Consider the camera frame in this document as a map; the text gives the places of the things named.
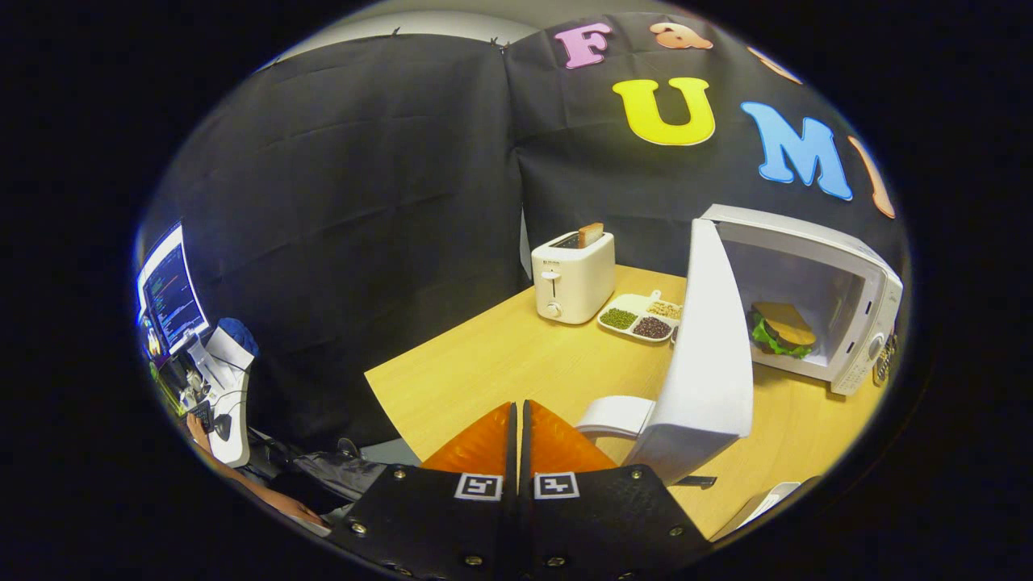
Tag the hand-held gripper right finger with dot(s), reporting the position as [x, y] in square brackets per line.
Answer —
[605, 524]

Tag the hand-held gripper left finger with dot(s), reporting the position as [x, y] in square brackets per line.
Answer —
[436, 524]

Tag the white microwave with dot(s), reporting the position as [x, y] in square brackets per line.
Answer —
[710, 363]

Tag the sandwich with green lettuce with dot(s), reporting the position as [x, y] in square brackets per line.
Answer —
[784, 327]

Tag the dark bag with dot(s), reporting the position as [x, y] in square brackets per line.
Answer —
[335, 474]

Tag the small white tray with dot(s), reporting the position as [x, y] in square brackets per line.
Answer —
[754, 508]

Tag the white divided bean dish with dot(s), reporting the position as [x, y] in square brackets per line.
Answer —
[637, 315]

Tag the white device stand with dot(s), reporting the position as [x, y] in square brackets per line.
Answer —
[230, 403]

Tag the white toaster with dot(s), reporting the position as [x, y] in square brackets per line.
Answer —
[573, 282]

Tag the blue cloth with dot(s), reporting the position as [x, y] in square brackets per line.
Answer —
[240, 333]

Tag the toast slice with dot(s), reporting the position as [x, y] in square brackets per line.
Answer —
[591, 236]

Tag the computer monitor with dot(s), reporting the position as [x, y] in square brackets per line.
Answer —
[173, 294]

